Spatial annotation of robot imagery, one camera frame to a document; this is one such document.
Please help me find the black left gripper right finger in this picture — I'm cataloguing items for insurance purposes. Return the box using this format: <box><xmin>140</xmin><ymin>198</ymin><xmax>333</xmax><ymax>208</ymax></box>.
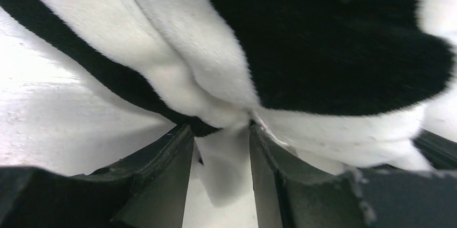
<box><xmin>250</xmin><ymin>124</ymin><xmax>456</xmax><ymax>228</ymax></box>

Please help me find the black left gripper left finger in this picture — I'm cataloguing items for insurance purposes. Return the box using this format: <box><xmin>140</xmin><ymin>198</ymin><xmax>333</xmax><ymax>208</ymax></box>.
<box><xmin>1</xmin><ymin>126</ymin><xmax>193</xmax><ymax>227</ymax></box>

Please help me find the black white striped pillowcase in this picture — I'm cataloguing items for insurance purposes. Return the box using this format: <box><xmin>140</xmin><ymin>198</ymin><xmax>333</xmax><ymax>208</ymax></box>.
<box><xmin>1</xmin><ymin>0</ymin><xmax>456</xmax><ymax>174</ymax></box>

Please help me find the white pillow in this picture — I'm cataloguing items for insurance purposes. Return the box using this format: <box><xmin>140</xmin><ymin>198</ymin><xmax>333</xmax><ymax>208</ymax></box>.
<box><xmin>1</xmin><ymin>11</ymin><xmax>173</xmax><ymax>175</ymax></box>

